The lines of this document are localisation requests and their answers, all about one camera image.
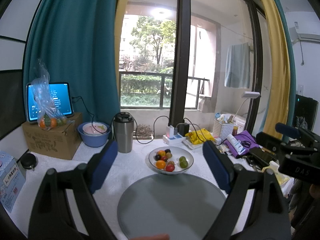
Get cardboard box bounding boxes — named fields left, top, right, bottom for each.
left=22, top=112, right=83, bottom=160

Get person's left hand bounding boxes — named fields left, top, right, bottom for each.
left=130, top=233, right=170, bottom=240

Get yellow curtain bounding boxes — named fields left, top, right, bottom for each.
left=251, top=0, right=292, bottom=139

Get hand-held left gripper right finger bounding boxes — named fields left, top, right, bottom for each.
left=202, top=140, right=292, bottom=240

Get black sliding door frame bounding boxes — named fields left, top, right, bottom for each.
left=244, top=0, right=266, bottom=131

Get grey round tray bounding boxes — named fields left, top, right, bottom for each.
left=117, top=174, right=227, bottom=240

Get blue bowl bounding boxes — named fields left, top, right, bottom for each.
left=77, top=122, right=111, bottom=147

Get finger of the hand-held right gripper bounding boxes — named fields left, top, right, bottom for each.
left=255, top=131, right=316, bottom=158
left=275, top=122, right=320, bottom=143

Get black round pouch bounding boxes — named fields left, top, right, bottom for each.
left=20, top=153, right=37, bottom=170

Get white tube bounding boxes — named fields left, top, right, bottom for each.
left=226, top=134, right=246, bottom=155

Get clear plastic bag with oranges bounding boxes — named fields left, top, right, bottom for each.
left=31, top=59, right=74, bottom=131

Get pink bowl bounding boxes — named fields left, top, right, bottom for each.
left=82, top=122, right=108, bottom=135

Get black charging cable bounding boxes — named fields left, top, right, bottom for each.
left=71, top=96, right=175, bottom=144

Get balcony railing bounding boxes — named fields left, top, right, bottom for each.
left=119, top=71, right=210, bottom=109

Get white desk lamp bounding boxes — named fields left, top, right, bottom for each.
left=235, top=92, right=261, bottom=120

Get bowl of small fruit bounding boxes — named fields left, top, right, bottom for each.
left=148, top=146, right=195, bottom=175

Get packets in basket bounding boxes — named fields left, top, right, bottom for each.
left=216, top=113, right=237, bottom=124

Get light blue towel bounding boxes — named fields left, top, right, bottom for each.
left=224, top=42, right=251, bottom=88

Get white air conditioner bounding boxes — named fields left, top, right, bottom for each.
left=289, top=26, right=320, bottom=43

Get black power adapter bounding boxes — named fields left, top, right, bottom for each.
left=179, top=123, right=190, bottom=137

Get white power strip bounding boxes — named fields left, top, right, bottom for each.
left=162, top=134, right=187, bottom=145

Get yellow plastic bag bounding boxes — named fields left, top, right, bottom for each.
left=185, top=128, right=214, bottom=145

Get black phone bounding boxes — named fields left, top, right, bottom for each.
left=249, top=147, right=275, bottom=167

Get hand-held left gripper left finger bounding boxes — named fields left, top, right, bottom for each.
left=27, top=140, right=118, bottom=240

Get tablet with lit screen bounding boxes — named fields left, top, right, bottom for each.
left=26, top=82, right=75, bottom=125

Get black window post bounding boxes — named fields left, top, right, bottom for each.
left=169, top=0, right=192, bottom=128

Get steel tumbler with black lid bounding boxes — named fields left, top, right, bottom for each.
left=113, top=112, right=134, bottom=153

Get white charger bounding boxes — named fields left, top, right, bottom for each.
left=166, top=126, right=178, bottom=139

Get black appliance with teal light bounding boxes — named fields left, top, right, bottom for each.
left=294, top=94, right=318, bottom=132

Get teal curtain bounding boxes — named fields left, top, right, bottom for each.
left=271, top=0, right=296, bottom=120
left=22, top=0, right=120, bottom=130

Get blue white printed box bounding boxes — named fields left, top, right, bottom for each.
left=0, top=151, right=26, bottom=214

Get white tissue packet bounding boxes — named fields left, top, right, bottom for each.
left=182, top=139, right=200, bottom=150

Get yellow white packet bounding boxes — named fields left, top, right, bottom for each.
left=262, top=161, right=290, bottom=183

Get white plastic basket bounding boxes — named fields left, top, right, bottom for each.
left=213, top=119, right=237, bottom=140

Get person's dark clothing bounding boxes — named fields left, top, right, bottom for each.
left=290, top=179, right=320, bottom=240

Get purple pouch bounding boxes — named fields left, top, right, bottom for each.
left=224, top=130, right=258, bottom=158

